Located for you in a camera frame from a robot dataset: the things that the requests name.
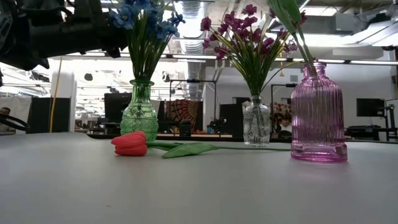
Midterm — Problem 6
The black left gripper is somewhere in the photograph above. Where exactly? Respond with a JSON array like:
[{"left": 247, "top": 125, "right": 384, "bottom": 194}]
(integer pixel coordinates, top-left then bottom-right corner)
[{"left": 18, "top": 0, "right": 128, "bottom": 71}]

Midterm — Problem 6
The red-pink artificial tulip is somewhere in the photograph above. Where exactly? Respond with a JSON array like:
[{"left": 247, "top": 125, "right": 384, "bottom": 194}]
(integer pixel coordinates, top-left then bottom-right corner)
[
  {"left": 111, "top": 130, "right": 292, "bottom": 159},
  {"left": 269, "top": 0, "right": 315, "bottom": 77}
]

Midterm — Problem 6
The purple artificial flower bunch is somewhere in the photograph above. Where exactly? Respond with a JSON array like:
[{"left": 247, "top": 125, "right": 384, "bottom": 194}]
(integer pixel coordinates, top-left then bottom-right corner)
[
  {"left": 245, "top": 26, "right": 301, "bottom": 97},
  {"left": 200, "top": 15, "right": 259, "bottom": 97},
  {"left": 217, "top": 3, "right": 274, "bottom": 97}
]

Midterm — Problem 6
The green glass vase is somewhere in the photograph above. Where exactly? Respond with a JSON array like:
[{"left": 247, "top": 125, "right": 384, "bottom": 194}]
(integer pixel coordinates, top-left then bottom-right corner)
[{"left": 120, "top": 79, "right": 159, "bottom": 142}]

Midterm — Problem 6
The clear glass vase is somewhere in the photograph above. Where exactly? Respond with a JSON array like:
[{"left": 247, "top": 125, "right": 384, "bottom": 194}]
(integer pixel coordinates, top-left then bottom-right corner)
[{"left": 242, "top": 95, "right": 271, "bottom": 147}]

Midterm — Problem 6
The pink ribbed glass vase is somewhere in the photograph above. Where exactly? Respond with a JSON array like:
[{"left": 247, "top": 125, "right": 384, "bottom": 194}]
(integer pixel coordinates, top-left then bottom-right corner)
[{"left": 290, "top": 61, "right": 348, "bottom": 162}]

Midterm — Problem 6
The white pillar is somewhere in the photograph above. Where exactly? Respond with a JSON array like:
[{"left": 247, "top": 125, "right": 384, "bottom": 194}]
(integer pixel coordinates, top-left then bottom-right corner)
[{"left": 51, "top": 70, "right": 77, "bottom": 133}]

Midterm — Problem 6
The black standing monitor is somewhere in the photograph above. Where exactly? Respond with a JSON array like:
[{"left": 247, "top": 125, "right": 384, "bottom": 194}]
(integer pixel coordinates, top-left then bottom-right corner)
[{"left": 104, "top": 92, "right": 131, "bottom": 124}]

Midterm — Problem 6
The black partition panel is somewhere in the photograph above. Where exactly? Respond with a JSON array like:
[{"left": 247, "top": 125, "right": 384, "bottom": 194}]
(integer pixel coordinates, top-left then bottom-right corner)
[{"left": 26, "top": 97, "right": 71, "bottom": 134}]

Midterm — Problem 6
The mandala pattern tapestry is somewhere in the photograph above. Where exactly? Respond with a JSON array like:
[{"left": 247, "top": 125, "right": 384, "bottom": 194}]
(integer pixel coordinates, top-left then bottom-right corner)
[{"left": 164, "top": 98, "right": 203, "bottom": 133}]

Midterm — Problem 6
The black office chair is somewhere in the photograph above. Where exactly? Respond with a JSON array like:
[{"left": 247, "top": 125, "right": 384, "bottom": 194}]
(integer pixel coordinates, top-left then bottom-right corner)
[{"left": 179, "top": 119, "right": 192, "bottom": 137}]

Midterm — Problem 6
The spotted pattern tapestry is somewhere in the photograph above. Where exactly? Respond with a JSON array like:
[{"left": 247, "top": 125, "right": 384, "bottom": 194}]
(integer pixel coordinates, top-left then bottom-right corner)
[{"left": 272, "top": 101, "right": 293, "bottom": 127}]

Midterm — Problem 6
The long ceiling light strip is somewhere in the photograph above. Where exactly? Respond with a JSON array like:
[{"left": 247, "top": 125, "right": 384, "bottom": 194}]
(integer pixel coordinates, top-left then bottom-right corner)
[{"left": 49, "top": 51, "right": 398, "bottom": 66}]

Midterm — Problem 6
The black desk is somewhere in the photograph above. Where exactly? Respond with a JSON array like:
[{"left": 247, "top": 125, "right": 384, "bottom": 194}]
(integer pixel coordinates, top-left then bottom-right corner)
[{"left": 345, "top": 125, "right": 398, "bottom": 141}]

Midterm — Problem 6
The black monitor stand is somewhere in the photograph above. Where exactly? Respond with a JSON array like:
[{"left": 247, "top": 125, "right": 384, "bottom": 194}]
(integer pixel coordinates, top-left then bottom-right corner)
[{"left": 377, "top": 103, "right": 397, "bottom": 128}]

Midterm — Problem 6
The yellow hanging cord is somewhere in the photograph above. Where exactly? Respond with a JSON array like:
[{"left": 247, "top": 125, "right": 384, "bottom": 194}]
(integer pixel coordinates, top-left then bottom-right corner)
[{"left": 49, "top": 57, "right": 63, "bottom": 133}]

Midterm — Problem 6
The ribbed silver ventilation duct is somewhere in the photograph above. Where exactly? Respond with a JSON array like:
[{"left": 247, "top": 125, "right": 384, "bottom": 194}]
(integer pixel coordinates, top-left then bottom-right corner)
[{"left": 174, "top": 0, "right": 212, "bottom": 100}]

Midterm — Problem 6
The black rig frame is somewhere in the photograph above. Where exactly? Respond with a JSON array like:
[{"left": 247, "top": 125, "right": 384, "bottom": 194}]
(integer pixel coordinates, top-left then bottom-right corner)
[
  {"left": 270, "top": 83, "right": 298, "bottom": 125},
  {"left": 169, "top": 79, "right": 218, "bottom": 138}
]

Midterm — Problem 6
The black curved hose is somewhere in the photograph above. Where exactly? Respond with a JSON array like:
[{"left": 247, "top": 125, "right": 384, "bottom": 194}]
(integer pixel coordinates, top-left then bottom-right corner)
[{"left": 0, "top": 113, "right": 29, "bottom": 131}]

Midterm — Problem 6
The black camera device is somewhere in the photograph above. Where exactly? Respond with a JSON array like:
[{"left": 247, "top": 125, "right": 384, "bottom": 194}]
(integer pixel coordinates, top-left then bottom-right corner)
[{"left": 207, "top": 117, "right": 228, "bottom": 134}]

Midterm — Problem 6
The black table frame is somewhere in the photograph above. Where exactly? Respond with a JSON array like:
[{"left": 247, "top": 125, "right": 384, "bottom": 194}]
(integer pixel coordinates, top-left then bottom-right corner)
[{"left": 85, "top": 133, "right": 398, "bottom": 144}]

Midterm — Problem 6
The grey rectangular air duct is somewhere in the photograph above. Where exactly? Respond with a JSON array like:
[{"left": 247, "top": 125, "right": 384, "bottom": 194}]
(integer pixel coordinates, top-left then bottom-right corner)
[{"left": 303, "top": 14, "right": 355, "bottom": 35}]

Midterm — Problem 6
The black wall monitor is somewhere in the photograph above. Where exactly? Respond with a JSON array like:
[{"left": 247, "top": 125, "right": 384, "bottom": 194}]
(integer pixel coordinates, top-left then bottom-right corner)
[{"left": 356, "top": 98, "right": 386, "bottom": 118}]

